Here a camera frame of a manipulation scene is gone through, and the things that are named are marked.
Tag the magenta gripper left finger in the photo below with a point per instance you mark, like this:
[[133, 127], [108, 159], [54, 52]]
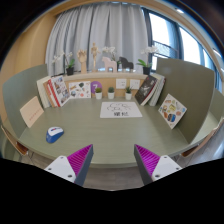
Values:
[[74, 167]]

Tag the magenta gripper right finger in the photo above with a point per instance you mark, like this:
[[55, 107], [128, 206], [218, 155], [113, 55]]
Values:
[[153, 167]]

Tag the blue and white mouse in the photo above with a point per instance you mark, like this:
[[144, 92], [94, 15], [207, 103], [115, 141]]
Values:
[[53, 134]]

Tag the white mouse pad sheet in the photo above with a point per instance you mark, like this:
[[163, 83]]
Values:
[[119, 110]]

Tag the food picture board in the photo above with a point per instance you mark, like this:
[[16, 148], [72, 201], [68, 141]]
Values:
[[172, 111]]

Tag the left wooden chair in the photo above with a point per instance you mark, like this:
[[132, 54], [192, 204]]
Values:
[[12, 149]]

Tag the wooden chair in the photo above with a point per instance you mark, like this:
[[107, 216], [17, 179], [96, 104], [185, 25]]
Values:
[[12, 149], [204, 142]]

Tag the right stack of books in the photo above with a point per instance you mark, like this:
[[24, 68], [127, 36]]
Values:
[[150, 90]]

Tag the stack of books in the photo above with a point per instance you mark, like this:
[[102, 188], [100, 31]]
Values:
[[53, 91], [150, 90]]

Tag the right small potted plant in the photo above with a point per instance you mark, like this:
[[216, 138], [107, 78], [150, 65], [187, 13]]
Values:
[[128, 93]]

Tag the small potted plant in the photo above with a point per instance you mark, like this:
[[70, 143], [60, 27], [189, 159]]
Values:
[[98, 93], [111, 93], [128, 93]]

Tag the beige card sign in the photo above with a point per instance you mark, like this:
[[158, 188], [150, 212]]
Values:
[[31, 111]]

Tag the illustrated white card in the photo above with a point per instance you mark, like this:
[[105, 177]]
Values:
[[80, 90]]

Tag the left small potted plant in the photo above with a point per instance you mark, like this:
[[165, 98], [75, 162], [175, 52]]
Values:
[[98, 93]]

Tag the right green partition panel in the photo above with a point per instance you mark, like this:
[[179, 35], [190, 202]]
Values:
[[192, 85]]

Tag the green partition panel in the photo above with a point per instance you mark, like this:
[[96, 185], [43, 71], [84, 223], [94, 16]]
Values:
[[192, 85], [17, 91]]

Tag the left stack of books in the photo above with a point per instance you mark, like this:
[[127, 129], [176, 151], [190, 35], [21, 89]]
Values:
[[53, 91]]

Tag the right wooden chair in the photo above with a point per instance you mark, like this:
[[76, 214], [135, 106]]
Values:
[[204, 142]]

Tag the purple round sign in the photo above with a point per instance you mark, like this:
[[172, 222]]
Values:
[[94, 85]]

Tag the middle small potted plant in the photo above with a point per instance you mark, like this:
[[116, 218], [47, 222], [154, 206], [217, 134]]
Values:
[[111, 93]]

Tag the right white orchid pot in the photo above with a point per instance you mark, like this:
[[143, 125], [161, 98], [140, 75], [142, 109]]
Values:
[[145, 64]]

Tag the white orchid pot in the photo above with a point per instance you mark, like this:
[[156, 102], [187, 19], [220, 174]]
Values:
[[69, 61], [145, 64]]

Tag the left green partition panel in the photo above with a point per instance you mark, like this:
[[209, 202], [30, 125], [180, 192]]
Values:
[[17, 91]]

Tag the dark wooden horse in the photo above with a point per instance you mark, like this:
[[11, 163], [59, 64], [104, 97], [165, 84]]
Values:
[[126, 64]]

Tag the left white orchid pot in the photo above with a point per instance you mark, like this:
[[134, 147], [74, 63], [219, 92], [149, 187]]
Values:
[[69, 61]]

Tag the light wooden horse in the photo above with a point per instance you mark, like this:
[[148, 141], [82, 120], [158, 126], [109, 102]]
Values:
[[109, 64]]

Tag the wooden hand model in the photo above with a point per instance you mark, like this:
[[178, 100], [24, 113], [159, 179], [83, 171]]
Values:
[[82, 58]]

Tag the wooden mannequin figure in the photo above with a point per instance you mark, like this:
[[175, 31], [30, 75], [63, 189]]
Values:
[[94, 52]]

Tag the middle white orchid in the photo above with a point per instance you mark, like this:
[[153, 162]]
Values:
[[111, 51]]

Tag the grey curtain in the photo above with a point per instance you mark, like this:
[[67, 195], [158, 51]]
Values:
[[107, 24]]

